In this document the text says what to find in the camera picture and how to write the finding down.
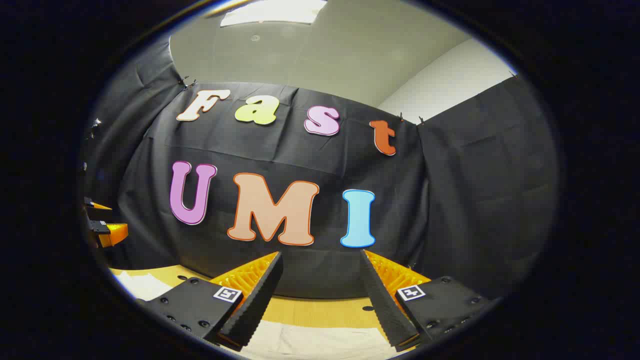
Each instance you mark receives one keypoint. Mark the ceiling light panel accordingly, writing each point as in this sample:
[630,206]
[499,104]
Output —
[272,11]

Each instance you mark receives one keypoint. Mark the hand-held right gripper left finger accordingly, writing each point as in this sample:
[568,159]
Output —
[252,305]

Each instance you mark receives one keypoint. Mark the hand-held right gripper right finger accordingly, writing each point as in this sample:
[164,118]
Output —
[385,305]

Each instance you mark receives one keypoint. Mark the black backdrop cloth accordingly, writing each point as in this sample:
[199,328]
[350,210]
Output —
[450,200]

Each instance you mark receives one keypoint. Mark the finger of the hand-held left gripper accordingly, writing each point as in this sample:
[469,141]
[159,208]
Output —
[100,229]
[91,202]

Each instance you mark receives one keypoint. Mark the white jeans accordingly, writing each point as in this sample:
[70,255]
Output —
[320,340]

